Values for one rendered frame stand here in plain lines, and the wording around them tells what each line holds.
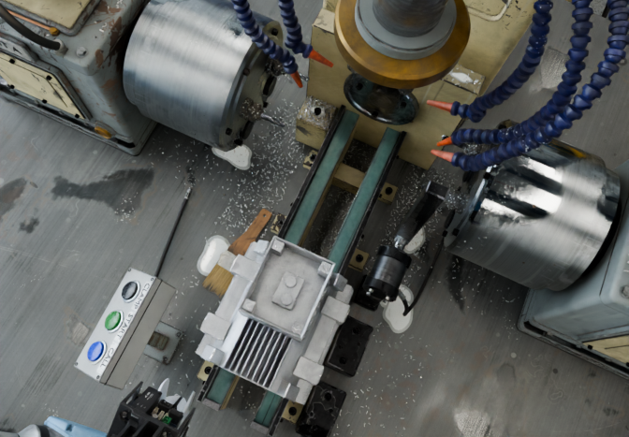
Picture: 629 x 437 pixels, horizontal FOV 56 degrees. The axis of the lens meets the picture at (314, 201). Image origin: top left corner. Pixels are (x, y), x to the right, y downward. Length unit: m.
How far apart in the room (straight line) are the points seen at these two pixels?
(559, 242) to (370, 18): 0.45
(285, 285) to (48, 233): 0.61
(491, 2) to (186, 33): 0.49
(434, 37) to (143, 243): 0.74
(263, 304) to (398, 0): 0.46
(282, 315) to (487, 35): 0.58
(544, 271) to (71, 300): 0.88
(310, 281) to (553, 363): 0.60
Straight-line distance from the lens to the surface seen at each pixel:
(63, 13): 1.05
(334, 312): 0.92
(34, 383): 1.27
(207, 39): 0.99
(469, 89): 1.01
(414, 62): 0.78
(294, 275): 0.87
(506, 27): 1.05
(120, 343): 0.93
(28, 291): 1.30
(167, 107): 1.03
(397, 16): 0.74
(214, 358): 0.90
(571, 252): 0.98
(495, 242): 0.97
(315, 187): 1.13
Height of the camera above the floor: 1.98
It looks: 72 degrees down
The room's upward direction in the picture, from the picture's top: 10 degrees clockwise
